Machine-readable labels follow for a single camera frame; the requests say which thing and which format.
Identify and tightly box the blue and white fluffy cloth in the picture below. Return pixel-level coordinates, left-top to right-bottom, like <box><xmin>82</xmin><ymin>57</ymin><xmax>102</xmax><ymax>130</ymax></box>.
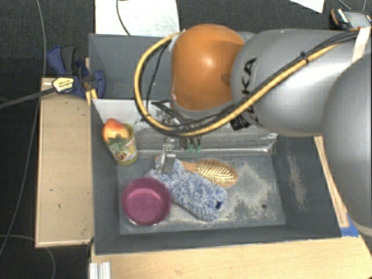
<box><xmin>144</xmin><ymin>156</ymin><xmax>228</xmax><ymax>223</ymax></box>

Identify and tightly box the purple bowl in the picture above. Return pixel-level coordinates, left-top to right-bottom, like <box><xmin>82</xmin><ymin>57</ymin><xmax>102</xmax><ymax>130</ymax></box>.
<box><xmin>121</xmin><ymin>177</ymin><xmax>173</xmax><ymax>227</ymax></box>

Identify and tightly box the red and yellow toy pear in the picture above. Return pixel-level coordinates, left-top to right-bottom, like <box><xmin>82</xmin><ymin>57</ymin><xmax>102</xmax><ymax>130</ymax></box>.
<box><xmin>101</xmin><ymin>117</ymin><xmax>131</xmax><ymax>144</ymax></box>

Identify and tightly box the green printed cup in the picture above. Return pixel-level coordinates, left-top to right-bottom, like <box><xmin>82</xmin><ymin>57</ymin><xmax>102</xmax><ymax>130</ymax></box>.
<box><xmin>105</xmin><ymin>123</ymin><xmax>139</xmax><ymax>166</ymax></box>

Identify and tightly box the grey metal bin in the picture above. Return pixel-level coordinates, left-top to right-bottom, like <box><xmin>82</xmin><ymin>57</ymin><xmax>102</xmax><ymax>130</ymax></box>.
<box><xmin>88</xmin><ymin>33</ymin><xmax>342</xmax><ymax>256</ymax></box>

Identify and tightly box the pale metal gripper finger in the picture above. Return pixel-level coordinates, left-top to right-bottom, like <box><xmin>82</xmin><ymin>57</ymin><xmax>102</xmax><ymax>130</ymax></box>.
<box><xmin>165</xmin><ymin>152</ymin><xmax>177</xmax><ymax>174</ymax></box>
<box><xmin>158</xmin><ymin>147</ymin><xmax>169</xmax><ymax>174</ymax></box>

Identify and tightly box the black cylinder on white bracket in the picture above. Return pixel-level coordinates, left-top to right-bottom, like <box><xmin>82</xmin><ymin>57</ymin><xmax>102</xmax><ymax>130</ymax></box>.
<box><xmin>230</xmin><ymin>115</ymin><xmax>252</xmax><ymax>131</ymax></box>

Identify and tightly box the pale wood flat board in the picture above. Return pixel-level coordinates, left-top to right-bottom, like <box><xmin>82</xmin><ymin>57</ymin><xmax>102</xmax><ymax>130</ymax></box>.
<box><xmin>34</xmin><ymin>77</ymin><xmax>95</xmax><ymax>248</ymax></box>

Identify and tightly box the wooden hairbrush with gold bristles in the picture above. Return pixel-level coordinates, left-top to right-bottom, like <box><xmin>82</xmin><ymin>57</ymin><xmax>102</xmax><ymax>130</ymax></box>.
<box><xmin>180</xmin><ymin>158</ymin><xmax>239</xmax><ymax>189</ymax></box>

